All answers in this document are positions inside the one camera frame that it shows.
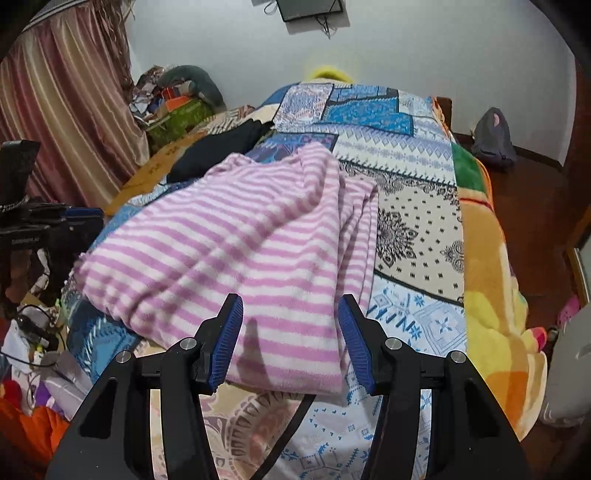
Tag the black folded garment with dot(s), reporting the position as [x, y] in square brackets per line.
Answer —
[217, 147]

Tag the grey curved pillow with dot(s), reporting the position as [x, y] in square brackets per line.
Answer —
[203, 78]

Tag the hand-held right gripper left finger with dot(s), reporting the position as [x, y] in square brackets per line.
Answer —
[226, 341]

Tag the white suitcase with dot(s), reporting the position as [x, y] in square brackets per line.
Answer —
[570, 369]

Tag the pink sandal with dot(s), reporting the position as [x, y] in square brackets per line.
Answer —
[568, 309]

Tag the orange striped blanket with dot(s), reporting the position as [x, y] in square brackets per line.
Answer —
[231, 115]

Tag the grey backpack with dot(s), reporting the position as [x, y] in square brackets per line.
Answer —
[491, 138]

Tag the yellow foam tube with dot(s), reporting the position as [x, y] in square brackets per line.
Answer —
[330, 74]

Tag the blue patchwork blanket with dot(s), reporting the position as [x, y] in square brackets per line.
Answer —
[415, 230]

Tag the small black wall monitor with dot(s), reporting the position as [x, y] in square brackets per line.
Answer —
[309, 9]

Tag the wooden door frame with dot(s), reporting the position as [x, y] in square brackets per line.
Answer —
[579, 240]

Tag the wooden lap desk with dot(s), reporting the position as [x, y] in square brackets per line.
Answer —
[147, 175]

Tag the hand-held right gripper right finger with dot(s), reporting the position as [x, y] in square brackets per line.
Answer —
[358, 346]

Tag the striped brown curtain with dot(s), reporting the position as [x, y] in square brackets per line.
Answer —
[69, 92]

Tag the orange cartoon plush blanket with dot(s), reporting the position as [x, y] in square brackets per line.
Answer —
[489, 277]

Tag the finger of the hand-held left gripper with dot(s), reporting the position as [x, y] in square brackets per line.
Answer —
[81, 235]
[83, 213]

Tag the orange cloth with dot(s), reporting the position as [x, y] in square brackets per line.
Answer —
[32, 424]

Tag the pink striped blanket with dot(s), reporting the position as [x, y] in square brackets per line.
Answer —
[231, 240]

